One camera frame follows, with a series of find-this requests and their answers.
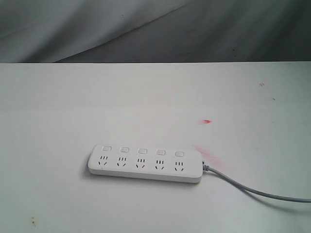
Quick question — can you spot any white five-outlet power strip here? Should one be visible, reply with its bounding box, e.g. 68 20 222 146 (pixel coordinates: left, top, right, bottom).
87 143 203 183

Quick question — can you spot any grey backdrop cloth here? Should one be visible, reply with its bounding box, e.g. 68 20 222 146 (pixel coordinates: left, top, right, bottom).
0 0 311 63

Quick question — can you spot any grey power cable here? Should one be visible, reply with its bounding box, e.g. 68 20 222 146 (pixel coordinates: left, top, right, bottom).
201 161 311 203

